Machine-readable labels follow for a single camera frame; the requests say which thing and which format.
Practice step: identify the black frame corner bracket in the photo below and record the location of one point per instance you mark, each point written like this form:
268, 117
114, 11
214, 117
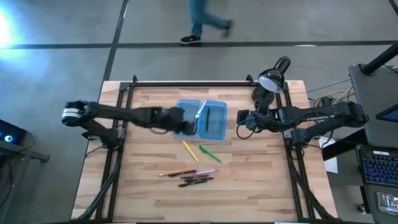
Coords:
249, 79
134, 79

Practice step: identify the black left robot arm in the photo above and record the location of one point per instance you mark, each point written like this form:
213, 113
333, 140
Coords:
102, 110

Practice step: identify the person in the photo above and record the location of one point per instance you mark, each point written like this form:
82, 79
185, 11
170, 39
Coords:
199, 15

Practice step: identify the black tablet screen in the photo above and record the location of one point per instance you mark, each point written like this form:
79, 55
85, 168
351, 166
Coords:
391, 115

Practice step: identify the green pen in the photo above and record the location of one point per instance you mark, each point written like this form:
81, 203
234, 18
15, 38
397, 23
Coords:
210, 154

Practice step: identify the grey side desk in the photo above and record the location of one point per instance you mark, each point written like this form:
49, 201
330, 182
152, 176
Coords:
370, 102

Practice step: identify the blue plastic supply box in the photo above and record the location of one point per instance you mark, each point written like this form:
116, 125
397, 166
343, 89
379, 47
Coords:
214, 124

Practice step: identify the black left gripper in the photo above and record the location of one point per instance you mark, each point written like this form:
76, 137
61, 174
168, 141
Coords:
169, 118

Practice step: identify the orange and black pen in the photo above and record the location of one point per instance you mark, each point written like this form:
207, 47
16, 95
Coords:
177, 172

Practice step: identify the clear plastic packet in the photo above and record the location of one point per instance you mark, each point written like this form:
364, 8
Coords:
387, 203

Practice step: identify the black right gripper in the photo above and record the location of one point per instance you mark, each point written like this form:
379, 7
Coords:
261, 119

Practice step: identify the black pole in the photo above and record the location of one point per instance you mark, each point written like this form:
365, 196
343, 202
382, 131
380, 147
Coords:
379, 60

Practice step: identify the black caster wheel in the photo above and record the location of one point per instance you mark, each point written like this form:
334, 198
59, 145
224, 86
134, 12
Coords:
362, 208

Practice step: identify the yellow pen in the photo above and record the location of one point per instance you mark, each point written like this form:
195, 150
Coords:
190, 151

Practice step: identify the black metal table frame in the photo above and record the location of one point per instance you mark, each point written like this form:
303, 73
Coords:
202, 84

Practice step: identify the white paper sheet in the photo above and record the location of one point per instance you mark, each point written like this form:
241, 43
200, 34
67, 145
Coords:
331, 163

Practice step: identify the white pen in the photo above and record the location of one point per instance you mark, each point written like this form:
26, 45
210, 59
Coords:
201, 110

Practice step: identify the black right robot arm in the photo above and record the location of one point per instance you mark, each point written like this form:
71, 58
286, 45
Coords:
326, 116

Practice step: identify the grey metal stand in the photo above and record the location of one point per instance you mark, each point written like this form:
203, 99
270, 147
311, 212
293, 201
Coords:
31, 154

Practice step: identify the black desk lamp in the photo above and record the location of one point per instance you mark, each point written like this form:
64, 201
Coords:
273, 77

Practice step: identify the black device with blue light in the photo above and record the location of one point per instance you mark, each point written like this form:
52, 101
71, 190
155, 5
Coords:
9, 137

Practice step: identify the black backlit keyboard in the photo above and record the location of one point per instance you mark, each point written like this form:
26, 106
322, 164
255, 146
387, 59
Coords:
379, 168

